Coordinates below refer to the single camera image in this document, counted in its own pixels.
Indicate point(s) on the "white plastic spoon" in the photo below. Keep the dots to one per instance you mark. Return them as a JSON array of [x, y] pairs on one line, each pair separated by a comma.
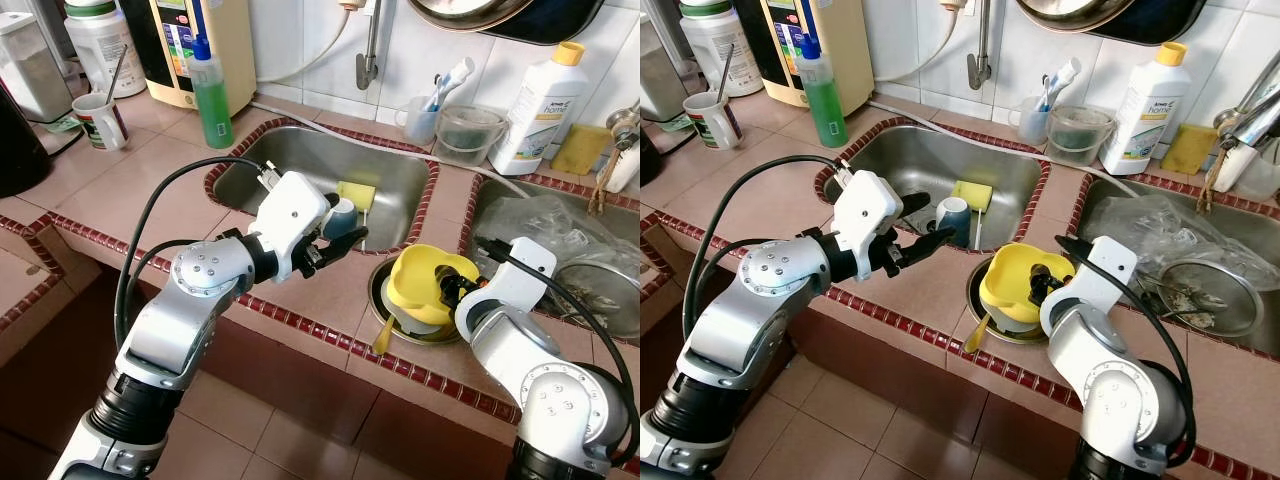
[[980, 230]]

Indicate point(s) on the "green liquid bottle blue cap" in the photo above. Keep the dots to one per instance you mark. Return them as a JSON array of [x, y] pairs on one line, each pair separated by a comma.
[[212, 110], [822, 110]]

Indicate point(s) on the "yellow plastic spoon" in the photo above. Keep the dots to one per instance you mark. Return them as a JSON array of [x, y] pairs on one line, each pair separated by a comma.
[[975, 337], [383, 337]]

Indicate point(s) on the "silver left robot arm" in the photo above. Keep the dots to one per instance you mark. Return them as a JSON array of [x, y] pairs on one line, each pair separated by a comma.
[[790, 310], [180, 310]]

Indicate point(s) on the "hanging steel pan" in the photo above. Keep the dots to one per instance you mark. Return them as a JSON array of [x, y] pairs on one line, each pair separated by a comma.
[[1090, 12], [480, 12]]

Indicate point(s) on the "white printed mug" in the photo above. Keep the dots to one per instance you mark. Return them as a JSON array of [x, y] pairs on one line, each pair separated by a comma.
[[100, 125], [712, 125]]

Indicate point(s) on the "clear container white lid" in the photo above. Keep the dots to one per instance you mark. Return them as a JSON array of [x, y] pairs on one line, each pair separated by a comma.
[[660, 75], [30, 75]]

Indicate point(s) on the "white bottle green cap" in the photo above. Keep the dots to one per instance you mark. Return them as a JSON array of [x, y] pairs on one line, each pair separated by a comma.
[[625, 172], [1240, 172]]

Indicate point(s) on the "round steel strainer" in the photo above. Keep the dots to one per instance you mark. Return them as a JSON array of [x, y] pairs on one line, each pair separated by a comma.
[[600, 300], [1225, 300]]

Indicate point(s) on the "clear plastic bag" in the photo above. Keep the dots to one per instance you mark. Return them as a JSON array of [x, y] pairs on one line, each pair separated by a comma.
[[570, 220], [1180, 225]]

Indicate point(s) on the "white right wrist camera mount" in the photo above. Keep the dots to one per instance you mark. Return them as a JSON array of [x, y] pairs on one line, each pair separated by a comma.
[[525, 275], [1105, 275]]

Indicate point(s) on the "clear toothbrush cup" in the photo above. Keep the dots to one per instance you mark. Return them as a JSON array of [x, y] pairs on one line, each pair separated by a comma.
[[415, 125], [1028, 125]]

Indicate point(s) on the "steel spoon in mug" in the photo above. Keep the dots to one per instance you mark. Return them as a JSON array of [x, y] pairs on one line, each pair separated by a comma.
[[726, 72], [117, 72]]

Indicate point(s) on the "teal ceramic mug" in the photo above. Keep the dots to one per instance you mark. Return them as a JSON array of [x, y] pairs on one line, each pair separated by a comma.
[[347, 218], [955, 220]]

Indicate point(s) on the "flat yellow scouring pad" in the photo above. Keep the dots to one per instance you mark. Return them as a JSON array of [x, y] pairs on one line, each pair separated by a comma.
[[1190, 150], [580, 150]]

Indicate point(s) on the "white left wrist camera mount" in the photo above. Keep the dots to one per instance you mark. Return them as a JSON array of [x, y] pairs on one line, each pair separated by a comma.
[[290, 215], [868, 210]]

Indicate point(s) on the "stainless steel bowl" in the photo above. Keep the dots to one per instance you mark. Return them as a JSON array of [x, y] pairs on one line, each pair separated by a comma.
[[378, 300], [974, 300]]

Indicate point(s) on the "white detergent bottle yellow cap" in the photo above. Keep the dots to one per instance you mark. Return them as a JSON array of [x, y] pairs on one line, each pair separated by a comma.
[[535, 120], [1142, 120]]

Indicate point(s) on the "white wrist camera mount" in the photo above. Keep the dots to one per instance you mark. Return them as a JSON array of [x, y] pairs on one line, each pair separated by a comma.
[[290, 215], [868, 210], [525, 275], [1105, 275]]

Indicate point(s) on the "black kettle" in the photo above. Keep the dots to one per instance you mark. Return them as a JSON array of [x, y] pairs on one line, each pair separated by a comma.
[[18, 145]]

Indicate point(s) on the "chrome kitchen faucet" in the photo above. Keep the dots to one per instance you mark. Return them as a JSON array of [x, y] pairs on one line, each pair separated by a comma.
[[620, 130], [1250, 115]]

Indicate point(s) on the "thick yellow sponge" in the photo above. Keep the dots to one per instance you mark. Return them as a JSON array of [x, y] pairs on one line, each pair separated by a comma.
[[973, 193], [357, 193]]

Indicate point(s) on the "yellow plastic bowl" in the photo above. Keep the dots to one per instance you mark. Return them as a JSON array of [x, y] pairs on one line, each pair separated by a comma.
[[415, 285], [1005, 285]]

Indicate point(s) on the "grey wall tap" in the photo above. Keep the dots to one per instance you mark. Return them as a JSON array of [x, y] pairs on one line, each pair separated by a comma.
[[370, 50], [982, 50]]

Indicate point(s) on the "white jar green lid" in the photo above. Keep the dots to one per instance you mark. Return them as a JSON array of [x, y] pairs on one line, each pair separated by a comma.
[[100, 55], [715, 55]]

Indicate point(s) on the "beige water ionizer appliance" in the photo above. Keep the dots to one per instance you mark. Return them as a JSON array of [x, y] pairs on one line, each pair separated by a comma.
[[225, 60], [850, 60]]

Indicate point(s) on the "cluttered steel sink basin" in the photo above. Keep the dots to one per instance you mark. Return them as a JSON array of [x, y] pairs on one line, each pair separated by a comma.
[[1100, 210], [490, 215]]

